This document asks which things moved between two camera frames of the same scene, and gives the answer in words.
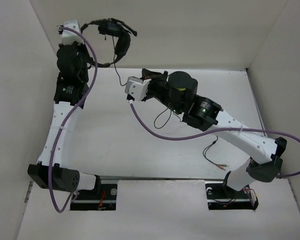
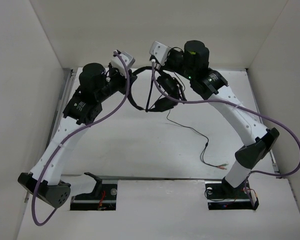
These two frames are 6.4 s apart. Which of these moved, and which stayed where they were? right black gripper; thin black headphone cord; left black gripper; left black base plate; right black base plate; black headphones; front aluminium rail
Moved: black headphones; right black gripper; thin black headphone cord; left black gripper
Stayed: front aluminium rail; right black base plate; left black base plate
